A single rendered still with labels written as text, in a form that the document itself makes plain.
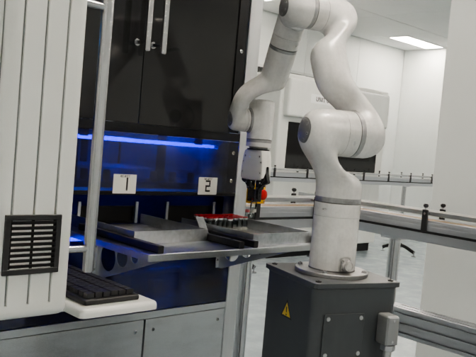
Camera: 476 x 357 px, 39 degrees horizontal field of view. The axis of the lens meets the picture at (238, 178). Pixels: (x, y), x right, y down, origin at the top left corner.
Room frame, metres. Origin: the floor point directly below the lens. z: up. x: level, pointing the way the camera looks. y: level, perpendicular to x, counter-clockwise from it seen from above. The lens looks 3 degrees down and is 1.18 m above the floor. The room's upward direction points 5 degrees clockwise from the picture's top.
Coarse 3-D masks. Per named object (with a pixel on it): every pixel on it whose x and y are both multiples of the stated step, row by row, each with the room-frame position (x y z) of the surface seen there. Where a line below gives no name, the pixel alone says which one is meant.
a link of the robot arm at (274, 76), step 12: (276, 48) 2.06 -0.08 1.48; (276, 60) 2.08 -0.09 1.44; (288, 60) 2.08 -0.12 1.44; (264, 72) 2.11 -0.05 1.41; (276, 72) 2.09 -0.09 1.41; (288, 72) 2.11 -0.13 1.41; (252, 84) 2.12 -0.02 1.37; (264, 84) 2.11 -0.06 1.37; (276, 84) 2.11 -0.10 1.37; (240, 96) 2.12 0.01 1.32; (252, 96) 2.11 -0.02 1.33; (240, 108) 2.12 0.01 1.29; (228, 120) 2.17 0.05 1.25; (240, 120) 2.14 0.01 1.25
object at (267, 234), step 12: (216, 228) 2.06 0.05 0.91; (228, 228) 2.02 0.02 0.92; (252, 228) 2.31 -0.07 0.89; (264, 228) 2.26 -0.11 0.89; (276, 228) 2.22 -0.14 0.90; (288, 228) 2.18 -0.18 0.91; (264, 240) 1.97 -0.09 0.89; (276, 240) 2.01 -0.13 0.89; (288, 240) 2.04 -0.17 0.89; (300, 240) 2.08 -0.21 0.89
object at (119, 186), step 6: (114, 174) 2.03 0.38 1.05; (120, 174) 2.05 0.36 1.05; (126, 174) 2.07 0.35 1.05; (114, 180) 2.04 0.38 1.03; (120, 180) 2.05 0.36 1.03; (126, 180) 2.07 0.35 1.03; (132, 180) 2.08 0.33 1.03; (114, 186) 2.04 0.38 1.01; (120, 186) 2.05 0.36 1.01; (132, 186) 2.08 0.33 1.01; (114, 192) 2.04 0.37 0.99; (120, 192) 2.05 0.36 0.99; (126, 192) 2.07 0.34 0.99; (132, 192) 2.08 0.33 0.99
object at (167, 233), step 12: (72, 216) 2.03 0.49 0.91; (144, 216) 2.19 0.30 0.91; (108, 228) 1.88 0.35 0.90; (120, 228) 1.83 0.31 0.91; (132, 228) 2.07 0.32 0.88; (144, 228) 2.10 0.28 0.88; (156, 228) 2.12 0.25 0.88; (168, 228) 2.10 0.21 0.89; (180, 228) 2.05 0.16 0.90; (192, 228) 2.01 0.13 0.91; (204, 228) 1.97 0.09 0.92; (144, 240) 1.81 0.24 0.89; (156, 240) 1.84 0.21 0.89; (168, 240) 1.87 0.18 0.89; (180, 240) 1.89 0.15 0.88; (192, 240) 1.93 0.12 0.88; (204, 240) 1.96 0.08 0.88
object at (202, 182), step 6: (198, 180) 2.27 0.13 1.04; (204, 180) 2.28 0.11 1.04; (210, 180) 2.30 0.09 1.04; (216, 180) 2.32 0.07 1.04; (198, 186) 2.27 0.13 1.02; (204, 186) 2.29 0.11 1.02; (210, 186) 2.31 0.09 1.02; (216, 186) 2.32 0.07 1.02; (198, 192) 2.27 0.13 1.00; (204, 192) 2.29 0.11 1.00; (210, 192) 2.31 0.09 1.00; (216, 192) 2.33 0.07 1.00
